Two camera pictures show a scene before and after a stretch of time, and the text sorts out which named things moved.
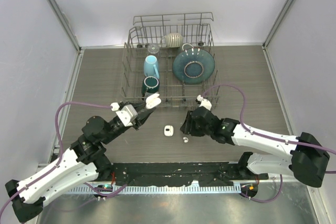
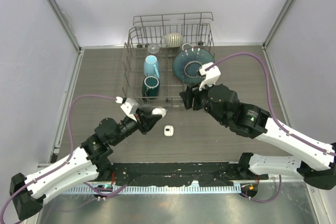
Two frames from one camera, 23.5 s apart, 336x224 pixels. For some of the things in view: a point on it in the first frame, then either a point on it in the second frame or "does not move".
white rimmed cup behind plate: [187, 46] does not move
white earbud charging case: [168, 130] does not move
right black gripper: [188, 127] → [187, 96]
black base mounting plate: [232, 173] does not move
